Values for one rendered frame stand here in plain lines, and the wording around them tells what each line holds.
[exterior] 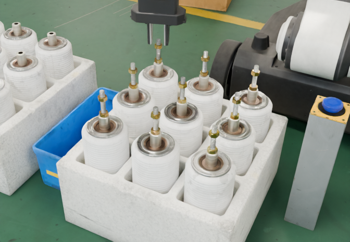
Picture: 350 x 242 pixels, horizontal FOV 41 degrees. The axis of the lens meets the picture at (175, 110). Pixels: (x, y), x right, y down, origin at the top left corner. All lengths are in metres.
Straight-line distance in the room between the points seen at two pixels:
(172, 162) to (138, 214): 0.13
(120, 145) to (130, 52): 0.83
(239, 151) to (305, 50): 0.31
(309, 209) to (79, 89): 0.67
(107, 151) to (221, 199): 0.25
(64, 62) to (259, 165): 0.59
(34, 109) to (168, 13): 0.40
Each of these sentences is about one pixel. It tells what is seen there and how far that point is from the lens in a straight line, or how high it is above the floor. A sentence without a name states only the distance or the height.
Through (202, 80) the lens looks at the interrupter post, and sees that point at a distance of 1.08.
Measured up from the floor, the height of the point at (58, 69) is 0.20.
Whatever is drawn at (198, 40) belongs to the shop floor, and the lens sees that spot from 1.84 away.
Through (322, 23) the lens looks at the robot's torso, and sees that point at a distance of 1.14.
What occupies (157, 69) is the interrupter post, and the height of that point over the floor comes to 0.27.
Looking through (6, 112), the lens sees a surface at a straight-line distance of 1.15.
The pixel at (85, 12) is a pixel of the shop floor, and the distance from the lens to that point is 2.08.
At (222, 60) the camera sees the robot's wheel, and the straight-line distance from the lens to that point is 1.36.
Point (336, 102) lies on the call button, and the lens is 0.97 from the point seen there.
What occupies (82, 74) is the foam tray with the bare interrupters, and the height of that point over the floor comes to 0.17.
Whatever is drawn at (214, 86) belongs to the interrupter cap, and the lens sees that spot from 1.10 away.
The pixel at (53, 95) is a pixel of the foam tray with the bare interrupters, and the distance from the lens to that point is 1.22.
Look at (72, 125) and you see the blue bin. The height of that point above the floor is 0.08.
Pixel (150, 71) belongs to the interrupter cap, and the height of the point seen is 0.25.
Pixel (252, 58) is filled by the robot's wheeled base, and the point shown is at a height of 0.20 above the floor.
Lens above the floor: 0.85
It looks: 36 degrees down
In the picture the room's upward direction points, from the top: 2 degrees clockwise
